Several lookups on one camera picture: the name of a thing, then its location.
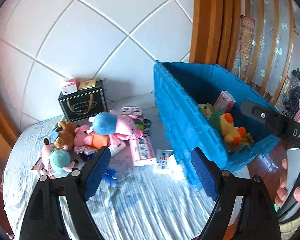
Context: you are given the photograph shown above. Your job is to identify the brown teddy bear plush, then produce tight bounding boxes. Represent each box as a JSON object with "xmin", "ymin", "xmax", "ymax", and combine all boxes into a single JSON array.
[{"xmin": 53, "ymin": 120, "xmax": 77, "ymax": 152}]

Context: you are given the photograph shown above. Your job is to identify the pink box in crate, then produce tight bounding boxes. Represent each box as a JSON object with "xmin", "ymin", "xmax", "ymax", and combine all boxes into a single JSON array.
[{"xmin": 213, "ymin": 90, "xmax": 236, "ymax": 113}]

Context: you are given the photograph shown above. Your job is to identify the black gift box gold handle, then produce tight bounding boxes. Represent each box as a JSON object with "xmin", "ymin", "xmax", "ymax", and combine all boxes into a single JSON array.
[{"xmin": 58, "ymin": 87, "xmax": 108, "ymax": 121}]

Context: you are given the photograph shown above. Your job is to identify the black ring item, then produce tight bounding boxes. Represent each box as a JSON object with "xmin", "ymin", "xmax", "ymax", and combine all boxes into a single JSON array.
[{"xmin": 134, "ymin": 118, "xmax": 152, "ymax": 131}]

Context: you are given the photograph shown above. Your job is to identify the pink white flat box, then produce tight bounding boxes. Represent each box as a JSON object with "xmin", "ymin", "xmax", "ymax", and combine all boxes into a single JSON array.
[{"xmin": 129, "ymin": 137, "xmax": 156, "ymax": 167}]

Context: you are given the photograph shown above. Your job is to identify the pink white tissue pack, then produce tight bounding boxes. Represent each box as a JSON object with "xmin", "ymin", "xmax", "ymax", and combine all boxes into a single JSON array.
[{"xmin": 61, "ymin": 79, "xmax": 78, "ymax": 95}]

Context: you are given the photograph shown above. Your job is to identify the small gold box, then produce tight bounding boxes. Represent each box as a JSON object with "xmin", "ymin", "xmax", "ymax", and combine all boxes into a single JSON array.
[{"xmin": 78, "ymin": 79, "xmax": 96, "ymax": 90}]

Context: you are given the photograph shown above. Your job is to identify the pink box near wall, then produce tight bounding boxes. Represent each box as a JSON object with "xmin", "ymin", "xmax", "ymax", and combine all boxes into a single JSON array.
[{"xmin": 121, "ymin": 106, "xmax": 143, "ymax": 118}]

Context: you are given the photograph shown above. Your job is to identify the green frog plush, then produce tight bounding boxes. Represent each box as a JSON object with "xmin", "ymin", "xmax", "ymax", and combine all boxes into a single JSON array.
[{"xmin": 198, "ymin": 103, "xmax": 215, "ymax": 119}]

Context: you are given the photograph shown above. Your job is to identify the white blue sachet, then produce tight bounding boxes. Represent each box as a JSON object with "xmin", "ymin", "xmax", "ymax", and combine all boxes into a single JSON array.
[{"xmin": 153, "ymin": 149, "xmax": 174, "ymax": 175}]

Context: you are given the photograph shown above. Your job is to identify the blue plastic storage crate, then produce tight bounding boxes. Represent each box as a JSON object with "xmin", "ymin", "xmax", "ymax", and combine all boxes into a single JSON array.
[{"xmin": 153, "ymin": 61, "xmax": 279, "ymax": 189}]

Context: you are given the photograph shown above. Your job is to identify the orange-dressed pink pig plush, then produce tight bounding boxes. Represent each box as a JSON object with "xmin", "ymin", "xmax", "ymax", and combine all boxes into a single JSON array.
[{"xmin": 74, "ymin": 125, "xmax": 126, "ymax": 156}]

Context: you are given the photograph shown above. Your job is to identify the yellow duck plush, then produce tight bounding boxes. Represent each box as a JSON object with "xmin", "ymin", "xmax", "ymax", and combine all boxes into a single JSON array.
[{"xmin": 209, "ymin": 111, "xmax": 254, "ymax": 154}]

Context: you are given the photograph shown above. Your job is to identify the green-dressed pink pig plush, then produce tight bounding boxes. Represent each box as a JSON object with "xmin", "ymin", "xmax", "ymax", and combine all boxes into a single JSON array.
[{"xmin": 40, "ymin": 145, "xmax": 76, "ymax": 172}]

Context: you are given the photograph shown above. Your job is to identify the blue-headed pink pig plush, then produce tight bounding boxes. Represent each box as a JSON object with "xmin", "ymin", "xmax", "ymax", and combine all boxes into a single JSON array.
[{"xmin": 88, "ymin": 112, "xmax": 117, "ymax": 135}]

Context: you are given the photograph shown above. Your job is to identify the person right hand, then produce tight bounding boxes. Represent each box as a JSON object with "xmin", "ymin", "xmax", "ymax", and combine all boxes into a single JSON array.
[{"xmin": 275, "ymin": 171, "xmax": 300, "ymax": 207}]

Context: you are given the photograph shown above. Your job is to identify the blue feather duster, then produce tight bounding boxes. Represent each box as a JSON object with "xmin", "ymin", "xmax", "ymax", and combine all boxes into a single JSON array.
[{"xmin": 103, "ymin": 168, "xmax": 117, "ymax": 186}]

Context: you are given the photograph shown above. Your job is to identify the striped blue bed sheet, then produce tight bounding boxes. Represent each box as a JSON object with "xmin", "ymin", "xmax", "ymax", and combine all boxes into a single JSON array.
[{"xmin": 3, "ymin": 92, "xmax": 251, "ymax": 240}]

